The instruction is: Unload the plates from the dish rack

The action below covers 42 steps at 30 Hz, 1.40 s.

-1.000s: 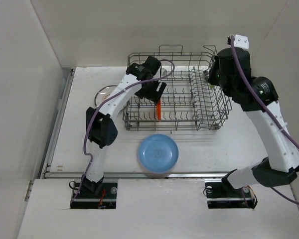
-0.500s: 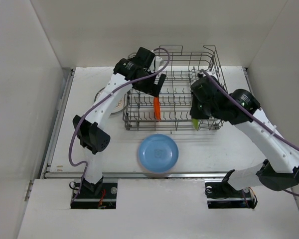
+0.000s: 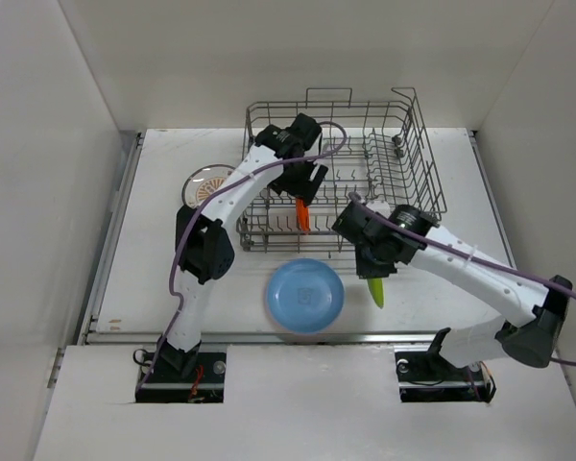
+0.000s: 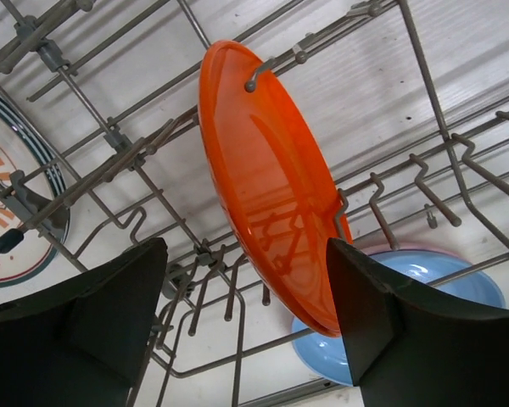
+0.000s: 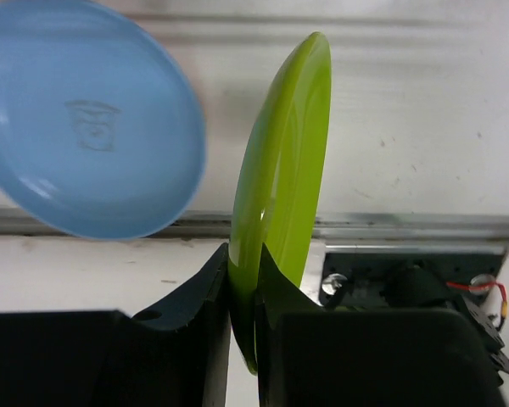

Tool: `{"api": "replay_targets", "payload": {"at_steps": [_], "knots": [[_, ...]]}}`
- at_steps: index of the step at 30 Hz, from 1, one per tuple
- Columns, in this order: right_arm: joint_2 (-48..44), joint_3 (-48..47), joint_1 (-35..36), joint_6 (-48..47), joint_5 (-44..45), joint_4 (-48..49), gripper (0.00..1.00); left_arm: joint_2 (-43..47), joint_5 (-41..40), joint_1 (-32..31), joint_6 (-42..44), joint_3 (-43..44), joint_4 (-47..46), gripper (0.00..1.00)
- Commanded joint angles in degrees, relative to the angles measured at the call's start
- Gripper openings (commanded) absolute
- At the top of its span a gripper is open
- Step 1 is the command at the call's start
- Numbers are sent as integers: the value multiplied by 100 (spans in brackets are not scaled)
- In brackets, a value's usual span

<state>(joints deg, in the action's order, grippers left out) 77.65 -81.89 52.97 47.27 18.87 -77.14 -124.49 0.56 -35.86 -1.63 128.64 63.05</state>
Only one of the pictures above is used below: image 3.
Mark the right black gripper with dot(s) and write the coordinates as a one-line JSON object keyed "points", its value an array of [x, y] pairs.
{"points": [[366, 270]]}

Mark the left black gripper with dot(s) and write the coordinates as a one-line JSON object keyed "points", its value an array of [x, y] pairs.
{"points": [[303, 189]]}

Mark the small green plate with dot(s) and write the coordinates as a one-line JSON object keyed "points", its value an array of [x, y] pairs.
{"points": [[376, 289]]}

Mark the small orange plate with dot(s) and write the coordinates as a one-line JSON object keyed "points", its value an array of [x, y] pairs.
{"points": [[302, 212]]}

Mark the blue plate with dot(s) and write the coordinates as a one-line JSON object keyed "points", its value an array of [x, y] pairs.
{"points": [[305, 296]]}

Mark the white plate brown floral pattern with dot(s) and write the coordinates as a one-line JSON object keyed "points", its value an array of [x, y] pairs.
{"points": [[203, 182]]}

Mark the pink plate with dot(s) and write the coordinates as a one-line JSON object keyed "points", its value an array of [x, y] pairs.
{"points": [[298, 338]]}

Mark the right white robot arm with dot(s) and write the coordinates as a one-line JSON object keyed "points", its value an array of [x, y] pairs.
{"points": [[530, 314]]}

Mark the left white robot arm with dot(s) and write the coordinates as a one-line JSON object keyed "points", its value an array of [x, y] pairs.
{"points": [[280, 159]]}

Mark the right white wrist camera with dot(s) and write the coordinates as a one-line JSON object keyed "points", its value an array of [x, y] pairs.
{"points": [[381, 208]]}

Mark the grey wire dish rack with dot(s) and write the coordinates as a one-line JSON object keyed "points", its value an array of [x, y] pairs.
{"points": [[385, 156]]}

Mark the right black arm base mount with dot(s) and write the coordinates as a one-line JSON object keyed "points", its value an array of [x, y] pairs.
{"points": [[423, 377]]}

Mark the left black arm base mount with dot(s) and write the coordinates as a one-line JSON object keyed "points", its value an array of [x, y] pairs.
{"points": [[204, 384]]}

